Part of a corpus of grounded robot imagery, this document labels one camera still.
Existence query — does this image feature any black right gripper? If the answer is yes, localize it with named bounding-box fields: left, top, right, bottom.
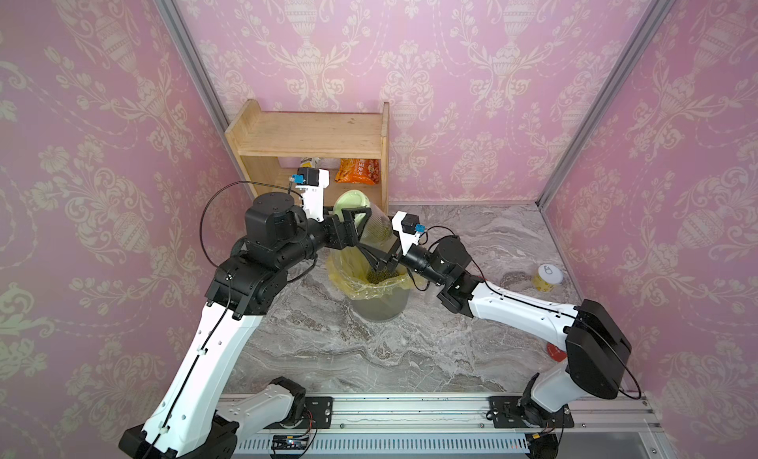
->
left=362, top=216, right=452, bottom=293

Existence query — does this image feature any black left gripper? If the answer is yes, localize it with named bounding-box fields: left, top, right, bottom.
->
left=274, top=202, right=373, bottom=271

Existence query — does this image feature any green-lidded clear jar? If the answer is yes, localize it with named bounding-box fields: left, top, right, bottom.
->
left=334, top=190, right=396, bottom=250

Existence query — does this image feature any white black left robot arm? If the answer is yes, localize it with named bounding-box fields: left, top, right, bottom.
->
left=118, top=192, right=372, bottom=458

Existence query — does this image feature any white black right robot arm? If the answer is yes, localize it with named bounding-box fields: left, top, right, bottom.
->
left=358, top=236, right=632, bottom=427

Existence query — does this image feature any mesh trash bin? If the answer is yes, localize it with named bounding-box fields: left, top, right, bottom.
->
left=349, top=269, right=413, bottom=322

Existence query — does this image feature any orange snack bag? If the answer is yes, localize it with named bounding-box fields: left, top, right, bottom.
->
left=335, top=158, right=381, bottom=186

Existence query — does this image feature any green white carton box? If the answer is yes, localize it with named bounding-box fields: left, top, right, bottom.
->
left=300, top=157, right=320, bottom=169

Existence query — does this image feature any wooden two-tier shelf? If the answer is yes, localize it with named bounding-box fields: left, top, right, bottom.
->
left=225, top=100, right=391, bottom=212

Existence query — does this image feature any yellow can white lid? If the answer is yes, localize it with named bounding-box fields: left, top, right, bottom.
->
left=532, top=263, right=564, bottom=292

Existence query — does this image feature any red cola can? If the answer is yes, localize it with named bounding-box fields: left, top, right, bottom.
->
left=546, top=342, right=568, bottom=362

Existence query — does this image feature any small black circuit board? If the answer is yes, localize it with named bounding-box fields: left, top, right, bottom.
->
left=272, top=435, right=311, bottom=453

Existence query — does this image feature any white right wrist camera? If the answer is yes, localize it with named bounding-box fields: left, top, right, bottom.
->
left=391, top=211, right=426, bottom=255

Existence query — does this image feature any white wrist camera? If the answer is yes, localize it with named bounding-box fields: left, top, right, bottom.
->
left=391, top=211, right=426, bottom=255
left=290, top=167, right=330, bottom=222

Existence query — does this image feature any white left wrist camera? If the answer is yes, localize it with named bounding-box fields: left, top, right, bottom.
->
left=290, top=167, right=330, bottom=222

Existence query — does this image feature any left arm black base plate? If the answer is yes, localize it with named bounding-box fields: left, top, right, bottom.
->
left=268, top=396, right=334, bottom=429

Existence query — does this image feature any aluminium mounting rail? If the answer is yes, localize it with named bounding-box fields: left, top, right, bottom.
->
left=194, top=391, right=664, bottom=435

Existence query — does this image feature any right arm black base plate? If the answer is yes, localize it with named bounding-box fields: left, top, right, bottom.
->
left=486, top=396, right=576, bottom=431

